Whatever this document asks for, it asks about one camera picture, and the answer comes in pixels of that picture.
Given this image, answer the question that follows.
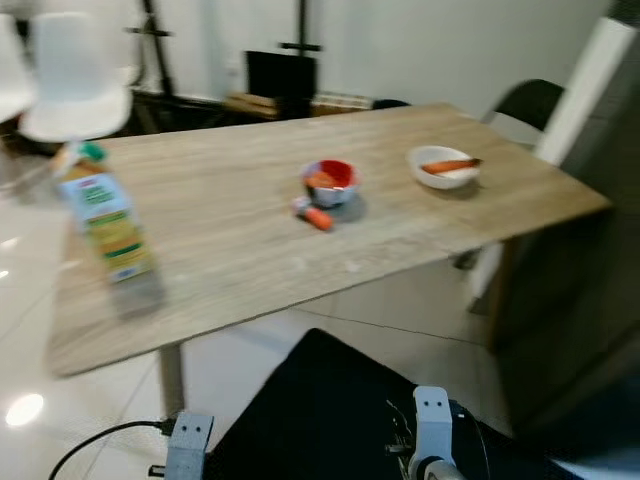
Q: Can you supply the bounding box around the yellow green juice carton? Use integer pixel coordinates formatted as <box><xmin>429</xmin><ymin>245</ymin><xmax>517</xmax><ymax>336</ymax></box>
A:
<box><xmin>56</xmin><ymin>141</ymin><xmax>158</xmax><ymax>287</ymax></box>

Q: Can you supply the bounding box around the white plastic chair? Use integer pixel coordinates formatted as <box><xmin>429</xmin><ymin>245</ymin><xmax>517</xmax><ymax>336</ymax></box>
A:
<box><xmin>0</xmin><ymin>14</ymin><xmax>34</xmax><ymax>123</ymax></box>
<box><xmin>17</xmin><ymin>12</ymin><xmax>132</xmax><ymax>144</ymax></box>

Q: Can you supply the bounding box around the wooden table leg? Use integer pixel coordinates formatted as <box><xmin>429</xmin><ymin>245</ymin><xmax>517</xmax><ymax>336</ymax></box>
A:
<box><xmin>158</xmin><ymin>342</ymin><xmax>189</xmax><ymax>421</ymax></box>

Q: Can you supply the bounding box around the black tripod stand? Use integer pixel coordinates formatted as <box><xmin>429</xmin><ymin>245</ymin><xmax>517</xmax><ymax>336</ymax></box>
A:
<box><xmin>138</xmin><ymin>0</ymin><xmax>179</xmax><ymax>98</ymax></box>

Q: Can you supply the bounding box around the brown cardboard box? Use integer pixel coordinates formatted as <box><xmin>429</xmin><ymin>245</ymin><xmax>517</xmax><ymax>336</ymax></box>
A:
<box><xmin>224</xmin><ymin>92</ymin><xmax>277</xmax><ymax>120</ymax></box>

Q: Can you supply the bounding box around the small orange capped bottle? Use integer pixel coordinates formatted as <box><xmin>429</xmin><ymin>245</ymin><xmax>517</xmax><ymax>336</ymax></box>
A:
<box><xmin>291</xmin><ymin>197</ymin><xmax>334</xmax><ymax>234</ymax></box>

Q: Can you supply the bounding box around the black box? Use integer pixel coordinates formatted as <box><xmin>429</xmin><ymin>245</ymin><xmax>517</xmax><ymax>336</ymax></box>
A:
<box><xmin>244</xmin><ymin>50</ymin><xmax>319</xmax><ymax>117</ymax></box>

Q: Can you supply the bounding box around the orange food piece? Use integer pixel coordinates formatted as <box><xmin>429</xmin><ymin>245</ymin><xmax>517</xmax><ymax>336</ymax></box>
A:
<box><xmin>305</xmin><ymin>170</ymin><xmax>338</xmax><ymax>192</ymax></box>

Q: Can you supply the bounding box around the red patterned bowl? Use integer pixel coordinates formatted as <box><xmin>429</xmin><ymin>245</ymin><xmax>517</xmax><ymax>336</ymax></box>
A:
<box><xmin>299</xmin><ymin>159</ymin><xmax>360</xmax><ymax>210</ymax></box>

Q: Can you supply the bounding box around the cardboard box with white tray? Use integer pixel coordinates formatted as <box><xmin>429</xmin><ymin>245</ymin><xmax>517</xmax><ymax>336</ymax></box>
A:
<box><xmin>310</xmin><ymin>91</ymin><xmax>374</xmax><ymax>113</ymax></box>

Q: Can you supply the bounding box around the black pole stand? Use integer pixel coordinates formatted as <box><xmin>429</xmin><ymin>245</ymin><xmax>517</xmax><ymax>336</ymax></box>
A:
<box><xmin>278</xmin><ymin>0</ymin><xmax>325</xmax><ymax>53</ymax></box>

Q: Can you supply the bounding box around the white bowl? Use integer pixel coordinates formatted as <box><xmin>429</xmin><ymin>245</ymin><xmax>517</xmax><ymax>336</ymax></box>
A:
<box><xmin>406</xmin><ymin>145</ymin><xmax>482</xmax><ymax>192</ymax></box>

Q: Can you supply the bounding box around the orange carrot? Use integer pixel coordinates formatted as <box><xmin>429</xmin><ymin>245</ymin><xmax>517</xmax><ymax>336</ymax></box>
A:
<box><xmin>419</xmin><ymin>158</ymin><xmax>484</xmax><ymax>177</ymax></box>

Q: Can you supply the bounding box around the dark shell chair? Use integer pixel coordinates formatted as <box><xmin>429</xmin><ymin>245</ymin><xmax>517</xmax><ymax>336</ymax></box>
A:
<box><xmin>487</xmin><ymin>78</ymin><xmax>567</xmax><ymax>147</ymax></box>

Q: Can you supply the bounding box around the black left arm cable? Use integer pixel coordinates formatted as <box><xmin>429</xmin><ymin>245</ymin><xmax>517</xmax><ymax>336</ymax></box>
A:
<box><xmin>48</xmin><ymin>419</ymin><xmax>176</xmax><ymax>480</ymax></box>

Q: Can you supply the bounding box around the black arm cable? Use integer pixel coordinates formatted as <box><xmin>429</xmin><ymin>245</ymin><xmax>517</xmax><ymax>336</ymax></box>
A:
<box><xmin>450</xmin><ymin>400</ymin><xmax>496</xmax><ymax>480</ymax></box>
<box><xmin>48</xmin><ymin>419</ymin><xmax>176</xmax><ymax>480</ymax></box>

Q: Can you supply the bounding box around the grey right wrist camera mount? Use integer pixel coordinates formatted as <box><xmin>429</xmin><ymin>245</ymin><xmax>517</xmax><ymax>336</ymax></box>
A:
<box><xmin>411</xmin><ymin>386</ymin><xmax>457</xmax><ymax>463</ymax></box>

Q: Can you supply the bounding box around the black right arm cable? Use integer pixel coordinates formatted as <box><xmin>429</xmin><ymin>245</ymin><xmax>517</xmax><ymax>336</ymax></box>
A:
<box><xmin>450</xmin><ymin>400</ymin><xmax>496</xmax><ymax>480</ymax></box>

